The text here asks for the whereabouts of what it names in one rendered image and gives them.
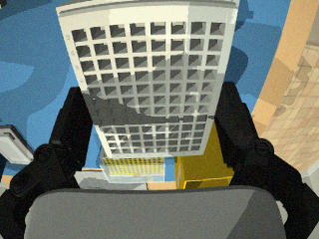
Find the blue bench mat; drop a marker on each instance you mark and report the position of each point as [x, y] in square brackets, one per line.
[36, 71]

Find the dark blue open box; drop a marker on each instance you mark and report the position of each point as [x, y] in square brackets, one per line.
[2, 165]

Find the white rectangular plate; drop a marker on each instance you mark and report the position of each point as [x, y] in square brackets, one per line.
[12, 151]

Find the white multiwell plate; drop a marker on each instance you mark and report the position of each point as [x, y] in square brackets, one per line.
[148, 120]

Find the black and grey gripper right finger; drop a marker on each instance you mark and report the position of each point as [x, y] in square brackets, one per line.
[255, 164]

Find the yellow open-top bin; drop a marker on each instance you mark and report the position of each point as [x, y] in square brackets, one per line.
[208, 167]

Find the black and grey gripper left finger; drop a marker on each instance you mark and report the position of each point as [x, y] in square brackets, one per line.
[54, 166]

